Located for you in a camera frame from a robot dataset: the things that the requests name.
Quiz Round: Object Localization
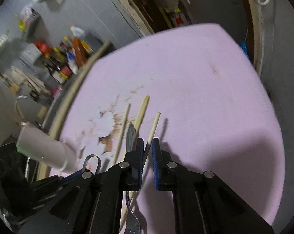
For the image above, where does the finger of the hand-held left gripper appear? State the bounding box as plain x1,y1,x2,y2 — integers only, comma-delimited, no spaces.
31,169,84,188

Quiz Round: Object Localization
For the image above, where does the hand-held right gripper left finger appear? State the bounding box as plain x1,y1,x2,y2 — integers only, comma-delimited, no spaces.
19,138,145,234

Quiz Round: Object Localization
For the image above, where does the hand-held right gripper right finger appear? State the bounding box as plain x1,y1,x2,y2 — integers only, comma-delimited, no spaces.
151,138,275,234

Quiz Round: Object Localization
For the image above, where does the metal fork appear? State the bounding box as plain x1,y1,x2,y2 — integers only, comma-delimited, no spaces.
124,123,142,234

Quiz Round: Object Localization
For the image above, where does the white plastic utensil holder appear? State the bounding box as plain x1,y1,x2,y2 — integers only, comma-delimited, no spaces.
16,123,78,173

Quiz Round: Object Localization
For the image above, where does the pink table cloth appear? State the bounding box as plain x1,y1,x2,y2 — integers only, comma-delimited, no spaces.
47,23,285,234

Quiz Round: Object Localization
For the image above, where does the brown loofah scrubber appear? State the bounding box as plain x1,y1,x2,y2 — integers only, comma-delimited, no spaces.
38,107,49,120

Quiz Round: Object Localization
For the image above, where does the steel faucet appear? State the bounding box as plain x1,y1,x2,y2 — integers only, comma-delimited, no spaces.
14,95,31,128

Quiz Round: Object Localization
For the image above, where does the dark bottle white label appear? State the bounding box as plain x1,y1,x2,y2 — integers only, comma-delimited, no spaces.
44,63,66,85

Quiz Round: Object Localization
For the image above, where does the dark sauce bottle yellow label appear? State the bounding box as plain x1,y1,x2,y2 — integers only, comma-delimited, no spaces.
52,48,73,79

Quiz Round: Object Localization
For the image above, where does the blue white packet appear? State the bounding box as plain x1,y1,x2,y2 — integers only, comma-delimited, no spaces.
66,50,79,75

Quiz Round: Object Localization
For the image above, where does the orange seasoning packet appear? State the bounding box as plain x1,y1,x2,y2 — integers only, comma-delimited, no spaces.
72,37,88,65

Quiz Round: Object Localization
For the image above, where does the red plastic bag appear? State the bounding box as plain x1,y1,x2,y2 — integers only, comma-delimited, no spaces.
33,41,51,55

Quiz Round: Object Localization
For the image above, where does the small blue object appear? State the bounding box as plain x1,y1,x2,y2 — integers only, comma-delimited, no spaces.
240,41,249,59

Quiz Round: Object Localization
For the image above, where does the red yellow floor item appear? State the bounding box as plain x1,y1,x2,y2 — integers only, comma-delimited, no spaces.
170,8,190,26

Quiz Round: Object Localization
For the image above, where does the white square wall basket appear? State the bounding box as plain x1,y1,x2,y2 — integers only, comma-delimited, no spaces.
19,46,43,65

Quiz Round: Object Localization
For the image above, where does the wooden door frame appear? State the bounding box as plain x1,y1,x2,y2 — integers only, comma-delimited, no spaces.
105,0,263,76

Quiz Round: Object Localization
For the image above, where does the grey wall shelf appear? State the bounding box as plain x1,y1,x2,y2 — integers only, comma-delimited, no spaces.
21,7,41,27

